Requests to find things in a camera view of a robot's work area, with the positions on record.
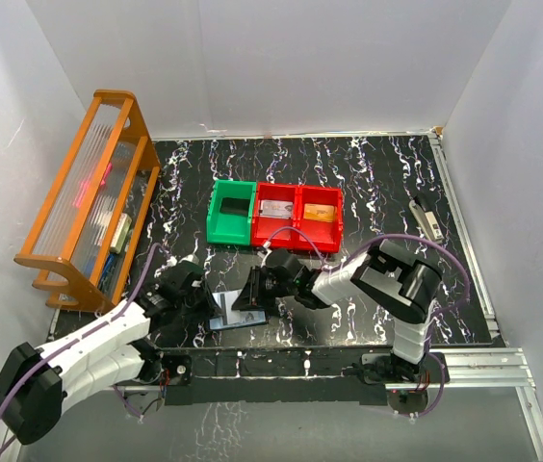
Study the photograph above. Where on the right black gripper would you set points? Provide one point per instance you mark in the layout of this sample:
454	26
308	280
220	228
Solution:
256	287

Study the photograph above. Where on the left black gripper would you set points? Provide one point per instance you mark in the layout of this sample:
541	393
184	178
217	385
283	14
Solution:
202	305

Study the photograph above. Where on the green plastic bin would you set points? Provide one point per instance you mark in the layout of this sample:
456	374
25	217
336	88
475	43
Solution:
229	217

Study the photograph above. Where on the dark grey credit card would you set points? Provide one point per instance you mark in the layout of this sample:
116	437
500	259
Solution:
235	206

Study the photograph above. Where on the red double plastic bin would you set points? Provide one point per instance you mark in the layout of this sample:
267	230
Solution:
296	232

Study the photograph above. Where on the black silver stapler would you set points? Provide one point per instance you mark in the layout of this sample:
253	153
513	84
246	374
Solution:
424	214

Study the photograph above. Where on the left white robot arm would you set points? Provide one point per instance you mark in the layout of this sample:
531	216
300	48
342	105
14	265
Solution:
39	384

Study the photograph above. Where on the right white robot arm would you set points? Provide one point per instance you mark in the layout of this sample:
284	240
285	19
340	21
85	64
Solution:
385	273

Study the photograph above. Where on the silver credit card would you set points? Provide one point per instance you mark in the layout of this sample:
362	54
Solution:
271	208

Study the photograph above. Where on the orange credit card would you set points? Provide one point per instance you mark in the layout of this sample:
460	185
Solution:
319	212

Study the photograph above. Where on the white eraser box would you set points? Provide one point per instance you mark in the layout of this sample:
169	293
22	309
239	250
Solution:
120	234

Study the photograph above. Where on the wooden shelf rack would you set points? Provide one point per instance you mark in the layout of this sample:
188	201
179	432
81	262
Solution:
110	168

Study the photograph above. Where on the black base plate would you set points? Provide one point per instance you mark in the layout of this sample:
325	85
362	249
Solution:
368	375

